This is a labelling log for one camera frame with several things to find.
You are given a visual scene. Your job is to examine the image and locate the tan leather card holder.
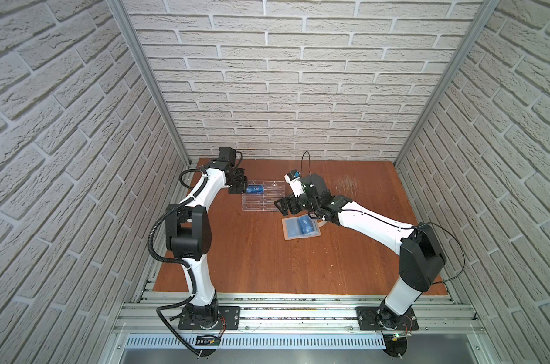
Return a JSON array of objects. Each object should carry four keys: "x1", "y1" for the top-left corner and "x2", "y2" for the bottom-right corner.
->
[{"x1": 282, "y1": 215, "x2": 326, "y2": 241}]

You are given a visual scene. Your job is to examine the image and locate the clear plastic organizer box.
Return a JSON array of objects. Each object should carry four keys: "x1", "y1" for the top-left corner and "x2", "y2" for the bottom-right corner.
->
[{"x1": 242, "y1": 180, "x2": 286, "y2": 212}]

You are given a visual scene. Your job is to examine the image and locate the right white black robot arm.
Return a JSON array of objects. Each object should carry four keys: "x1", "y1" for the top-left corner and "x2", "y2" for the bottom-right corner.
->
[{"x1": 274, "y1": 187, "x2": 446, "y2": 329}]

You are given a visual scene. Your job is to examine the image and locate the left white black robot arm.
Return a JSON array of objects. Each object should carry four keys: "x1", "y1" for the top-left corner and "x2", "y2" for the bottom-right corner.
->
[{"x1": 165, "y1": 162, "x2": 248, "y2": 322}]

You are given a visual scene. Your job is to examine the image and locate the blue item in box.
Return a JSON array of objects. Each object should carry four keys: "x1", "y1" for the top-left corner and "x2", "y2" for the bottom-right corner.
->
[{"x1": 246, "y1": 184, "x2": 264, "y2": 194}]

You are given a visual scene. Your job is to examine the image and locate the perforated metal vent strip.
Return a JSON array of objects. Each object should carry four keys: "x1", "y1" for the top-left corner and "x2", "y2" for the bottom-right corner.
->
[{"x1": 125, "y1": 334, "x2": 386, "y2": 350}]

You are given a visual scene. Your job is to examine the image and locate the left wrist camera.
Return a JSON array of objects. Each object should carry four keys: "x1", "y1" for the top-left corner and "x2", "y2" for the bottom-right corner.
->
[{"x1": 217, "y1": 147, "x2": 237, "y2": 166}]

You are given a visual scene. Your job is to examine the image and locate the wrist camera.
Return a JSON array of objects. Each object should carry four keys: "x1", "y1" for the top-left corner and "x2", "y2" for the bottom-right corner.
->
[
  {"x1": 284, "y1": 170, "x2": 305, "y2": 198},
  {"x1": 217, "y1": 147, "x2": 237, "y2": 166}
]

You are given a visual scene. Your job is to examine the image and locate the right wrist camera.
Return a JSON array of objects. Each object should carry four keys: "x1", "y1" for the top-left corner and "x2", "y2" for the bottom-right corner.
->
[{"x1": 284, "y1": 170, "x2": 305, "y2": 198}]

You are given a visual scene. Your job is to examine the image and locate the right thin black cable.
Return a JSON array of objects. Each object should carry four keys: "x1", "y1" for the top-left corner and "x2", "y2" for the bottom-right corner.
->
[{"x1": 299, "y1": 151, "x2": 466, "y2": 285}]

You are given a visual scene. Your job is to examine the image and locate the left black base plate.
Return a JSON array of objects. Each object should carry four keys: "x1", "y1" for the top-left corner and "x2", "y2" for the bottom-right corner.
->
[{"x1": 178, "y1": 304, "x2": 241, "y2": 331}]

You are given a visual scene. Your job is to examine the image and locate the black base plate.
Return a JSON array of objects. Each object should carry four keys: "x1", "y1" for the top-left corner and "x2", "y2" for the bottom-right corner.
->
[
  {"x1": 355, "y1": 306, "x2": 419, "y2": 332},
  {"x1": 178, "y1": 304, "x2": 241, "y2": 331}
]

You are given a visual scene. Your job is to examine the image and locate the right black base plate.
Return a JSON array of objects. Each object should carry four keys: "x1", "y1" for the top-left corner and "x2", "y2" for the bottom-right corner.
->
[{"x1": 355, "y1": 306, "x2": 419, "y2": 332}]

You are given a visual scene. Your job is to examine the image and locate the aluminium rail frame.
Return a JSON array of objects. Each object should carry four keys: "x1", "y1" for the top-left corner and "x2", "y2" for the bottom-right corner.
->
[{"x1": 99, "y1": 288, "x2": 500, "y2": 363}]

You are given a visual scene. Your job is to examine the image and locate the left corner aluminium post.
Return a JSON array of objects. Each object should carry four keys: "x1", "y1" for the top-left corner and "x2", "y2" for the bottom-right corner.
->
[{"x1": 108, "y1": 0, "x2": 192, "y2": 165}]

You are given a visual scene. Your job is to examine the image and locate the corner aluminium post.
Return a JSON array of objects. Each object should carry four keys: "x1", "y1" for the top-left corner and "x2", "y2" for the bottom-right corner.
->
[
  {"x1": 392, "y1": 0, "x2": 501, "y2": 167},
  {"x1": 108, "y1": 0, "x2": 192, "y2": 165}
]

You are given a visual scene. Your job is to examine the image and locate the right corner aluminium post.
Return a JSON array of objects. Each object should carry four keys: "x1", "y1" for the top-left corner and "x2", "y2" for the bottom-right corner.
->
[{"x1": 392, "y1": 0, "x2": 501, "y2": 167}]

